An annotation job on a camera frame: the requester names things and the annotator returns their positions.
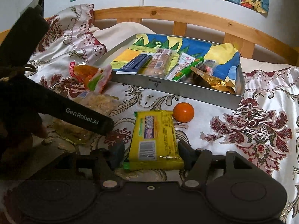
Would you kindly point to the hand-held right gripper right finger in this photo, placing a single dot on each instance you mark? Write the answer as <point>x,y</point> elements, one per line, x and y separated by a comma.
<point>185,152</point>

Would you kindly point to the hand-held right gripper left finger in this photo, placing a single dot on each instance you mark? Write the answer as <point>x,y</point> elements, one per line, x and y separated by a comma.
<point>116,155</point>

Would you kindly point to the yellow snack packet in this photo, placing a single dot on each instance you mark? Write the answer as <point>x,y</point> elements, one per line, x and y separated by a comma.
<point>154,140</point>

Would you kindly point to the grey metal tray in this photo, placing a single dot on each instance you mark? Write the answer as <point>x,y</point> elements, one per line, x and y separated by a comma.
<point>186,91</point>

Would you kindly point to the brown snack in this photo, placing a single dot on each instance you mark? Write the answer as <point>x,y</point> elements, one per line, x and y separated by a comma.
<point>210,78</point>

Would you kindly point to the green and white snack stick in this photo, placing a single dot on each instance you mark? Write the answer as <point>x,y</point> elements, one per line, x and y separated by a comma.
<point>186,68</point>

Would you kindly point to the clear-wrapped cracker bar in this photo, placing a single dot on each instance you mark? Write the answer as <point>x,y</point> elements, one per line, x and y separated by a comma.
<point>158,61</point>

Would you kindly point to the clear packet of pink snacks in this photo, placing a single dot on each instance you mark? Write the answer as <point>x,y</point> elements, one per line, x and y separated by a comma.
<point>185,59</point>

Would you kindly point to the person's left hand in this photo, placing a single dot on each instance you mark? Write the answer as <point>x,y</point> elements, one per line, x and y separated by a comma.
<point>21,112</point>

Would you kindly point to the clear packet of beige crackers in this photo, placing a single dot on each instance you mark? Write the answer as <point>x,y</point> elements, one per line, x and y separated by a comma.
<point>100,102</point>

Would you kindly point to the orange mandarin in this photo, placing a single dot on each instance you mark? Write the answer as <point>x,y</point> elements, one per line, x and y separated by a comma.
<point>183,112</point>

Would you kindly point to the orange jelly cup packet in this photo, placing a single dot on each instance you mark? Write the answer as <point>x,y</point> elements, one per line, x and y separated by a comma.
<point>92,75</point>

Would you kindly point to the dark blue snack packet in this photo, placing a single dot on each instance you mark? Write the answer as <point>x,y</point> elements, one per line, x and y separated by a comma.
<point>134,63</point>

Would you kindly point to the colourful drawing paper liner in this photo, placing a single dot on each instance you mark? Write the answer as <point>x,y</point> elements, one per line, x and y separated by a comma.
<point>163,42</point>

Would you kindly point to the dark wall frame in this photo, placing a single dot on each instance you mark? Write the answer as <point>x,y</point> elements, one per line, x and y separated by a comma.
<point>38,1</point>

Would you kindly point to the wooden bed rail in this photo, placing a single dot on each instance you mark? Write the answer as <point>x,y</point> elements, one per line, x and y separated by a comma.
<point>210,21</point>

